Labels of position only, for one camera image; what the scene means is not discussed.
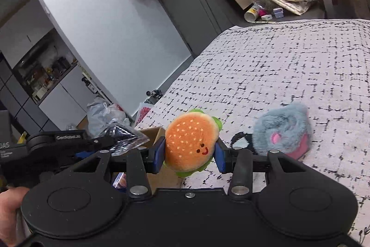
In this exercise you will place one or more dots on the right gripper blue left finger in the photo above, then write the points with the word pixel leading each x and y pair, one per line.
pixel 137 170

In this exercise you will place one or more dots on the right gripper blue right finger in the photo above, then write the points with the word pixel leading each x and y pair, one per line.
pixel 239 162

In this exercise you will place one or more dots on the black crinkly plastic bag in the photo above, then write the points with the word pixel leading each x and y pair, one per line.
pixel 125 138

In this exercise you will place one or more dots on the hamburger plush toy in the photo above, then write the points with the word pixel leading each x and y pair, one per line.
pixel 190 142

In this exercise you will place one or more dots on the grey pink plush toy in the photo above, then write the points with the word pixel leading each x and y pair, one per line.
pixel 286 129

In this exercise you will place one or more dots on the person's left hand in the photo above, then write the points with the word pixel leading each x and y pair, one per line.
pixel 10 202

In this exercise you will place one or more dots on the red white plastic bag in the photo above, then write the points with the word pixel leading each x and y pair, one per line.
pixel 143 110

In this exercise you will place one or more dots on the grey garbage bag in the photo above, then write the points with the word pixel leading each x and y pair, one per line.
pixel 101 114

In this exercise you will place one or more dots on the white black patterned bedspread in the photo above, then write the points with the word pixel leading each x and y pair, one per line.
pixel 320 63

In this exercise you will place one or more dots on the paper cup roll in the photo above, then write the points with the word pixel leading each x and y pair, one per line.
pixel 253 13

